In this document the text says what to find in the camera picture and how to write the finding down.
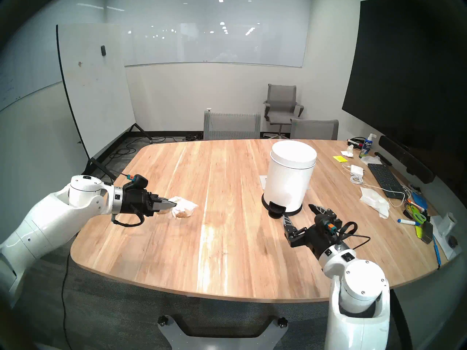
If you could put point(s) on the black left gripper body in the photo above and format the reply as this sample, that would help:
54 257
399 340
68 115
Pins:
136 203

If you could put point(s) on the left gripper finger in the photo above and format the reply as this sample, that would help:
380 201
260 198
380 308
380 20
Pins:
162 207
162 200

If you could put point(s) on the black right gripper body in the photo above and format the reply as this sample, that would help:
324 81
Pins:
317 240

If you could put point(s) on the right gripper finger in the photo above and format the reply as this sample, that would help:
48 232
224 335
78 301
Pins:
320 209
290 225

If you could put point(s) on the white wiping tissue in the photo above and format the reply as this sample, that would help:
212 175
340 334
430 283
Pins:
186 207

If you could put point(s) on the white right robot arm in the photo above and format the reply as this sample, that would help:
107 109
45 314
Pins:
361 291

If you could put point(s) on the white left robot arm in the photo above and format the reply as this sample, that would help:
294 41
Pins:
47 218

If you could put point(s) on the large crumpled white tissue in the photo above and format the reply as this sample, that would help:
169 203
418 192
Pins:
374 200

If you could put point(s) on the small crumpled white tissue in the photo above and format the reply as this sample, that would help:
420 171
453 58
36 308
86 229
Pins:
347 151

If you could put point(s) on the flat white tissue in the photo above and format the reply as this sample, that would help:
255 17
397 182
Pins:
371 160

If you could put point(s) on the white pedal trash can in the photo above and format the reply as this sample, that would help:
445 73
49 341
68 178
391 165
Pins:
288 178

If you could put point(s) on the grey table outlet panel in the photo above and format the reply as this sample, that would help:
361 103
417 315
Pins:
263 181

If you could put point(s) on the white power adapter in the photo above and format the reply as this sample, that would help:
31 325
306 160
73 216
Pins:
357 170

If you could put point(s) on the yellow sticky notes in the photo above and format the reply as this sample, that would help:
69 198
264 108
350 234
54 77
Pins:
340 159

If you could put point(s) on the black keyboard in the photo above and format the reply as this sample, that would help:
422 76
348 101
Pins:
386 179

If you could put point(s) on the bundle of whiteboard markers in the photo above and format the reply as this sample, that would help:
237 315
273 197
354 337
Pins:
354 141

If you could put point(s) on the whiteboard cleaner spray bottle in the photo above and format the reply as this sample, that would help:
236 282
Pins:
366 148

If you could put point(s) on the grey fabric-back chair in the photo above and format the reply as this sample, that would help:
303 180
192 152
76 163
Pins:
313 130

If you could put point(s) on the blue capped marker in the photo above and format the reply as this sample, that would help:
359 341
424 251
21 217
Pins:
406 221

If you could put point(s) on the blue flat pad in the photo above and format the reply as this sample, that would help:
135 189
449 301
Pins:
419 201

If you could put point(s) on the black video soundbar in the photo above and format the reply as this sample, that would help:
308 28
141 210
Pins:
405 158

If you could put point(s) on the grey mesh-back chair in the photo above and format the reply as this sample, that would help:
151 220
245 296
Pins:
231 127

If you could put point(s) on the black and yellow block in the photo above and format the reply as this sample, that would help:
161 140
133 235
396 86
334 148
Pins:
426 232

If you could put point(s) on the grey swivel office chair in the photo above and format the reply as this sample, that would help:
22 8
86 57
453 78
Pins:
281 101

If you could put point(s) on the blue pen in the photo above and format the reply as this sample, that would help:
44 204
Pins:
436 252

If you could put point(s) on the rolling whiteboard on stand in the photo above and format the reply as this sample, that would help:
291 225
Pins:
95 86

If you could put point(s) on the white paper sheet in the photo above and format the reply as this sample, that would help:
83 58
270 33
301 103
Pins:
443 245

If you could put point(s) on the white mug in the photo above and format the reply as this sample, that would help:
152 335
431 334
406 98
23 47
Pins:
448 223

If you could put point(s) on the black round cap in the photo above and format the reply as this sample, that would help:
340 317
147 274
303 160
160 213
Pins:
453 241

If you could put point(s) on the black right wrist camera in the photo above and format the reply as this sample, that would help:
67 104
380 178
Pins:
326 223

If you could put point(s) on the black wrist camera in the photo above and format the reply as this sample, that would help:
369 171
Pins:
138 181
326 223

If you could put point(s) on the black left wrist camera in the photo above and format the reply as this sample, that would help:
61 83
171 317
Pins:
138 181

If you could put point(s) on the large black wall screen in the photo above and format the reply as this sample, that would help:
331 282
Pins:
401 72

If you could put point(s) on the wall whiteboard with handwriting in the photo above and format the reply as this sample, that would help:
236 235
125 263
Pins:
18 76

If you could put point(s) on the glass wall board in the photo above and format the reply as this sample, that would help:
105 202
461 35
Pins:
219 32

